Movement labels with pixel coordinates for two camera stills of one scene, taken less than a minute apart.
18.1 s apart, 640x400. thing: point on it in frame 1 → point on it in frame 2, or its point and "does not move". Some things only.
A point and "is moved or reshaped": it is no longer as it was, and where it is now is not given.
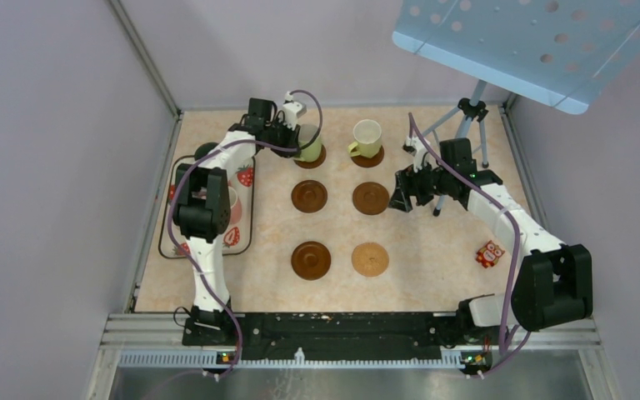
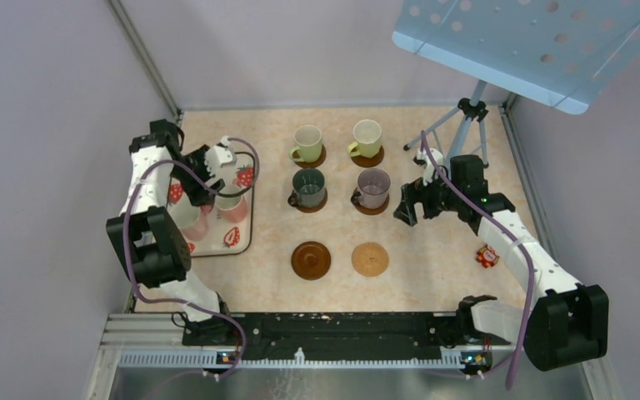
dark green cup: [203, 149] is moved or reshaped
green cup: [312, 153] does not move
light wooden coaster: [370, 259] does not move
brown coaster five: [311, 260] does not move
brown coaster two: [367, 162] does not move
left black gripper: [291, 139] → [197, 194]
